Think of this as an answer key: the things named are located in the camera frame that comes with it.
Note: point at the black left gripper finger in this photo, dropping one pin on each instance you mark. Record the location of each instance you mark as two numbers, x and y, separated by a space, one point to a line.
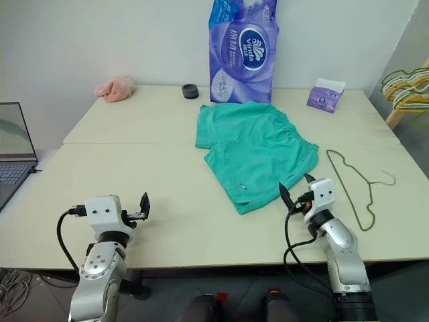
145 204

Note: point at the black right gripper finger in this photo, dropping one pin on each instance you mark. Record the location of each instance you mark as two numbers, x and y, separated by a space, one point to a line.
286 196
309 178

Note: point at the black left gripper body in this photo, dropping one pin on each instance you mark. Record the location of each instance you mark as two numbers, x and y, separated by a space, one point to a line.
132 219

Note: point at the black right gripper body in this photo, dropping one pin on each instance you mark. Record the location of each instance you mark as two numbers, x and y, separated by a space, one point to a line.
305 203

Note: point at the green shorts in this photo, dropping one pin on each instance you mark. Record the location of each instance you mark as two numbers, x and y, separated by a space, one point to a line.
254 151

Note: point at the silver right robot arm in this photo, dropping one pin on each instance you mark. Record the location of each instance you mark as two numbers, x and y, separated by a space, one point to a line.
345 258

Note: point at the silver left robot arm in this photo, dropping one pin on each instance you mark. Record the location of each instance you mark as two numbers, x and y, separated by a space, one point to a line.
97 268

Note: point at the small purple tissue pack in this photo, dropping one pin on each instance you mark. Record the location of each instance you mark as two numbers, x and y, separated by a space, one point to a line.
323 99

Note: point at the wooden clothes rack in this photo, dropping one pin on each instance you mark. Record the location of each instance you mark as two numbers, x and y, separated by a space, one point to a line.
397 115

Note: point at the pink fluffy cloth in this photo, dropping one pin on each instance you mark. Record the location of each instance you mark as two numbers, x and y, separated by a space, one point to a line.
115 89

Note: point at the black tape roll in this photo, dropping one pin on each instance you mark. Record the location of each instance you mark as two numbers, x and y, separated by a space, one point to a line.
190 91

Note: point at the grey laptop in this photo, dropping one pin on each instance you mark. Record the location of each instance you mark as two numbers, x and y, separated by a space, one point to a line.
13 144

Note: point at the purple Vinda tissue bag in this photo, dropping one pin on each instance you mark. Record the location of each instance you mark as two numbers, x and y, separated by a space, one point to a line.
241 50

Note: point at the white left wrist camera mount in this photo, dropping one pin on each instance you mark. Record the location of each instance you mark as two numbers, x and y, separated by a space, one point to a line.
102 214

